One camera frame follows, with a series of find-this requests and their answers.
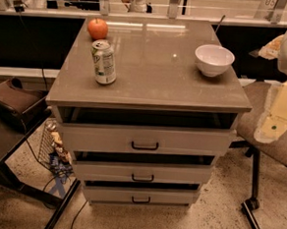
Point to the grey top drawer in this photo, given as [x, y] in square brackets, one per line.
[140, 139]

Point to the grey drawer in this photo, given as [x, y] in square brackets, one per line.
[144, 173]
[140, 139]
[139, 195]

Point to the grey drawer cabinet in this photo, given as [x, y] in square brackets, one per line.
[157, 84]

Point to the grey middle drawer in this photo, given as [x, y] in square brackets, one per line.
[144, 173]

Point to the grey bottom drawer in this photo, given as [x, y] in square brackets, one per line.
[139, 195]

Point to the white green soda can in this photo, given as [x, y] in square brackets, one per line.
[104, 62]

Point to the white bowl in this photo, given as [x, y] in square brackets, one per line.
[213, 60]

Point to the red apple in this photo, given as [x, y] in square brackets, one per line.
[97, 28]

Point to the black side table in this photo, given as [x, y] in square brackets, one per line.
[10, 141]

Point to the brown office chair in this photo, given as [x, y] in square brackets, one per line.
[257, 92]

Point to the wire mesh basket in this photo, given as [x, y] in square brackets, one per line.
[52, 153]

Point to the numbered sign post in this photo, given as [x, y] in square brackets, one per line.
[270, 10]

